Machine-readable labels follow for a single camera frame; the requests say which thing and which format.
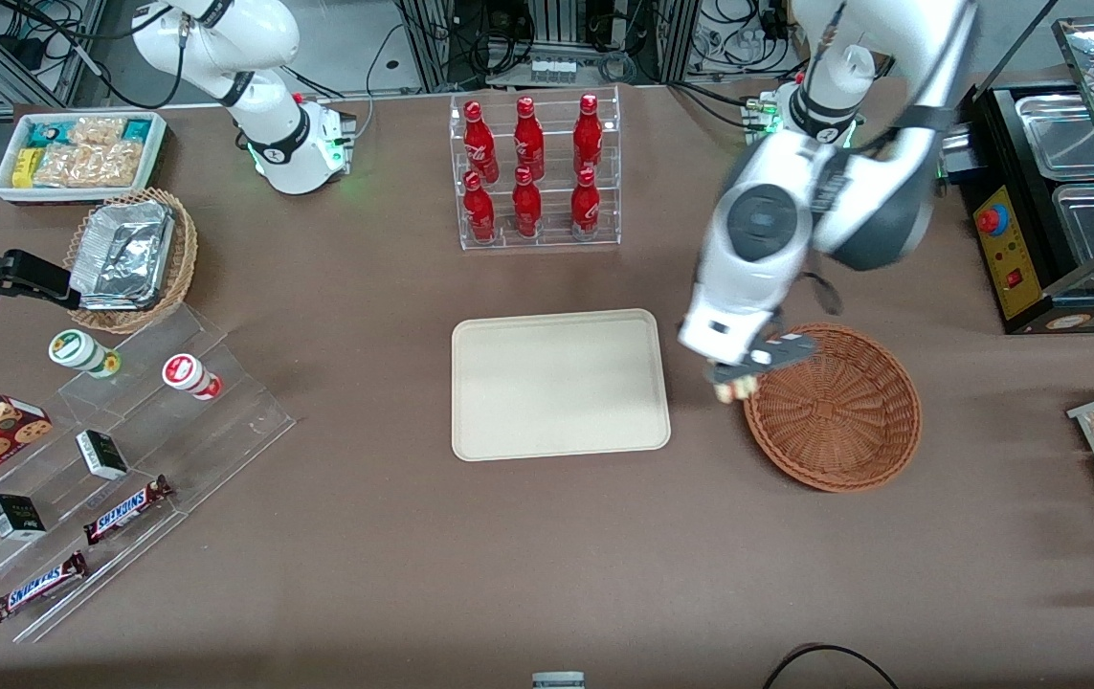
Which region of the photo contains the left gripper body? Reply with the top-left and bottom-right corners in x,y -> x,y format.
678,278 -> 789,376

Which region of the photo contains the brown round wicker basket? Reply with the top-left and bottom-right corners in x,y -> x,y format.
744,322 -> 923,494

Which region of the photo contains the light tan wicker basket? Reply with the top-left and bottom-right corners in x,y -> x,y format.
64,188 -> 199,336

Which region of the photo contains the beige plastic serving tray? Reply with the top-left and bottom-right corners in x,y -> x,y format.
451,308 -> 672,462

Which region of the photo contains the aluminium foil container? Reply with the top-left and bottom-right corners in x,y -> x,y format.
82,200 -> 176,252
69,222 -> 167,313

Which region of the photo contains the green lid yoghurt cup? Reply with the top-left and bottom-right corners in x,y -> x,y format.
48,328 -> 123,379

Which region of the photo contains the white rectangular snack bin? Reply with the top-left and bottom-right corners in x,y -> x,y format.
0,110 -> 169,207

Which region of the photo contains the large clear cracker bag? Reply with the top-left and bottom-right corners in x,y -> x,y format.
33,140 -> 144,189

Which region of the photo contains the small clear cracker bag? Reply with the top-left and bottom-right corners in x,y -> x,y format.
66,116 -> 128,147

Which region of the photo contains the red lid yoghurt cup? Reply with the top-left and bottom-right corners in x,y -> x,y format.
161,352 -> 223,402

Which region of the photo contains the red cola bottle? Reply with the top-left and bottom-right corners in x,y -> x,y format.
572,93 -> 604,176
462,171 -> 498,243
570,167 -> 602,236
511,167 -> 544,238
513,96 -> 547,182
462,100 -> 501,185

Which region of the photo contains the small black carton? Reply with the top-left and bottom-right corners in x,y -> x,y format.
75,429 -> 130,481
0,493 -> 48,543

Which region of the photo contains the clear acrylic stepped shelf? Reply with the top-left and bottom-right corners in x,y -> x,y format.
0,304 -> 298,645

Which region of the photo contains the black hot food warmer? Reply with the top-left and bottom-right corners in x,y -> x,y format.
937,14 -> 1094,336

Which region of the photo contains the snickers chocolate bar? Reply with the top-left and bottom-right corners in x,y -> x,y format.
0,549 -> 90,625
82,475 -> 175,547

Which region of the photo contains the clear acrylic bottle rack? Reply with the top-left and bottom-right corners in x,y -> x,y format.
449,85 -> 623,253

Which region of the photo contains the black floor cable loop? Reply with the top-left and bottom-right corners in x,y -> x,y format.
761,643 -> 903,689

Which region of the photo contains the aluminium equipment frame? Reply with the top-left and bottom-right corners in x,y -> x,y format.
396,0 -> 703,90

